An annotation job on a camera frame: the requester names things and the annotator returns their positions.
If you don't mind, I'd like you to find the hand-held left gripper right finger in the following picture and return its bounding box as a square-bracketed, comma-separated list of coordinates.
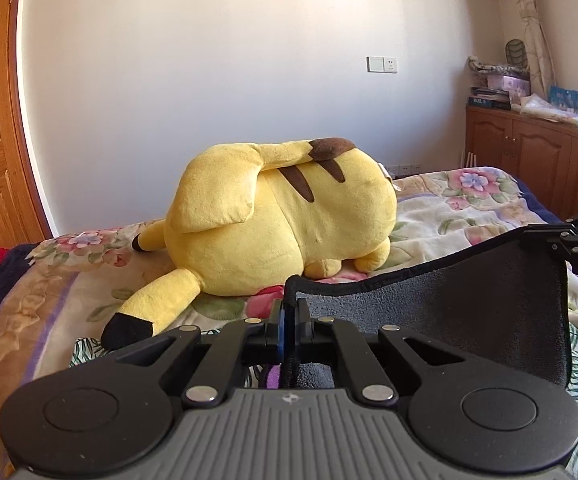
[293, 298, 466, 409]

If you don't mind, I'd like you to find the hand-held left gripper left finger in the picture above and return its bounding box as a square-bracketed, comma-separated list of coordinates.
[118, 301, 286, 407]

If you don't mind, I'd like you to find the dark grey towel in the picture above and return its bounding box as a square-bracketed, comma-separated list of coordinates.
[283, 224, 571, 393]

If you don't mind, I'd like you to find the purple cloth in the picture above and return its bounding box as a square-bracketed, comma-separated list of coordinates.
[261, 364, 284, 392]

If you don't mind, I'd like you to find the wooden cabinet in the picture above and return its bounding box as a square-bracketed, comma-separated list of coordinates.
[465, 104, 578, 222]

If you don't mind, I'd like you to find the yellow plush toy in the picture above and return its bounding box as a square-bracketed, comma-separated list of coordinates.
[101, 136, 401, 352]

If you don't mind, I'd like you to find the white plastic bag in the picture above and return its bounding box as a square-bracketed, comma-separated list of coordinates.
[511, 93, 578, 127]

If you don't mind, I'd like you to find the blue printed box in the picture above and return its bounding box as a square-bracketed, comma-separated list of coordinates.
[548, 84, 578, 112]

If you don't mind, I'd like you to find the stack of dark books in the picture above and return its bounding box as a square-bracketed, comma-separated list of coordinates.
[468, 87, 514, 112]

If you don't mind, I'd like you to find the pink printed box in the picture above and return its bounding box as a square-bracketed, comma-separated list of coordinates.
[486, 74, 532, 95]

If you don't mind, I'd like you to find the patterned cloth bundle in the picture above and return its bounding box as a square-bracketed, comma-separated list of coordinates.
[466, 56, 521, 79]

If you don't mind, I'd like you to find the green shell-shaped ornament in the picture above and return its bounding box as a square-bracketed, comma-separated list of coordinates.
[504, 37, 528, 69]

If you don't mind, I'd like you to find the floral curtain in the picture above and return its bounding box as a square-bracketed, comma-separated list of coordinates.
[498, 0, 558, 95]

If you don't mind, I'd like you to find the floral blanket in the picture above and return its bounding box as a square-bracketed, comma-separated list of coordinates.
[0, 166, 578, 480]

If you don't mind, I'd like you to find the white wall switch panel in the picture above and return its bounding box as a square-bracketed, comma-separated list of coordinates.
[366, 55, 400, 74]

